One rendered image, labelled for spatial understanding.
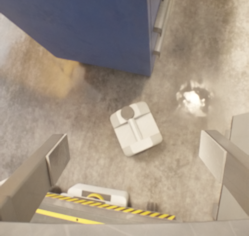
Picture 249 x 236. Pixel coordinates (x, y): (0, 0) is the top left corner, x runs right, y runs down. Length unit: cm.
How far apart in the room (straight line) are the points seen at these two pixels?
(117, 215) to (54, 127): 60
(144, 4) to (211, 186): 81
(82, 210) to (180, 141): 52
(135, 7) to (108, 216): 58
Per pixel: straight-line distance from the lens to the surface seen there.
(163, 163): 90
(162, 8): 57
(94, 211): 65
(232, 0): 122
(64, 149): 16
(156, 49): 66
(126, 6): 41
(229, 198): 82
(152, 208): 82
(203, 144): 17
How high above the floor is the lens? 89
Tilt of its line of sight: 78 degrees down
